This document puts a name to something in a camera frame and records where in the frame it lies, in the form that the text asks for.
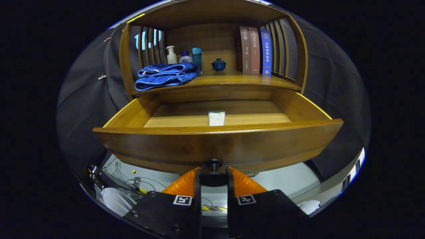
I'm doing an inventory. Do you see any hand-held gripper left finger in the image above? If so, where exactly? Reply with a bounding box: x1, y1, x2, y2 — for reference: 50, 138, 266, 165
124, 167, 202, 239

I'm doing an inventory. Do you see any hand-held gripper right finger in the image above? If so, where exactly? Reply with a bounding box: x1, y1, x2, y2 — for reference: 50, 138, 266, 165
226, 167, 311, 239

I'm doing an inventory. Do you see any wooden drawer with black knob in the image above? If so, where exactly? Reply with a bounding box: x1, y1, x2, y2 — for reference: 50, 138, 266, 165
92, 87, 344, 186

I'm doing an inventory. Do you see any white and green tube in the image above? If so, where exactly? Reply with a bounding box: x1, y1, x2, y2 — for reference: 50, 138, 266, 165
208, 111, 226, 126

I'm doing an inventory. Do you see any wooden countertop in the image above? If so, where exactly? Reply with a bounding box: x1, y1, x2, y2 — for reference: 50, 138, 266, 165
131, 69, 302, 97

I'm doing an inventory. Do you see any brown wooden cabinet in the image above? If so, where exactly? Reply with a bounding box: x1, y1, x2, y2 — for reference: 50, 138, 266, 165
119, 0, 308, 100

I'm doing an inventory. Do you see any black backdrop cloth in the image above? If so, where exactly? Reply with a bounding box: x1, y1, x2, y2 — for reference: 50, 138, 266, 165
56, 7, 371, 186

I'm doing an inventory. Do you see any folded blue towel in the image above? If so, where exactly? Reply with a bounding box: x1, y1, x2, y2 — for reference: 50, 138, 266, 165
134, 62, 200, 92

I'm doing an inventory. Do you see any blue lidded teacup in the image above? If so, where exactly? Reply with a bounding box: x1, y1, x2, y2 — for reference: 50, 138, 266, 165
211, 58, 227, 71

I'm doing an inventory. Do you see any white pump bottle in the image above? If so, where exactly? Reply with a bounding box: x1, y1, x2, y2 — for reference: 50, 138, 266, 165
166, 45, 178, 64

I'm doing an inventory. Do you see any teal translucent bottle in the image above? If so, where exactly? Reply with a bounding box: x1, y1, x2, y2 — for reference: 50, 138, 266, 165
192, 47, 203, 74

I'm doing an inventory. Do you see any blue book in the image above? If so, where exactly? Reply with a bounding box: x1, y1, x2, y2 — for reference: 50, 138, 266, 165
259, 29, 272, 76

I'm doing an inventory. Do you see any reddish brown book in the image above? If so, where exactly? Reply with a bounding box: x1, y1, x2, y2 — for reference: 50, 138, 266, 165
248, 27, 261, 74

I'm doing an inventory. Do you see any dark brown book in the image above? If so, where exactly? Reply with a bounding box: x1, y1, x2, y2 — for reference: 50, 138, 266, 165
239, 27, 252, 74

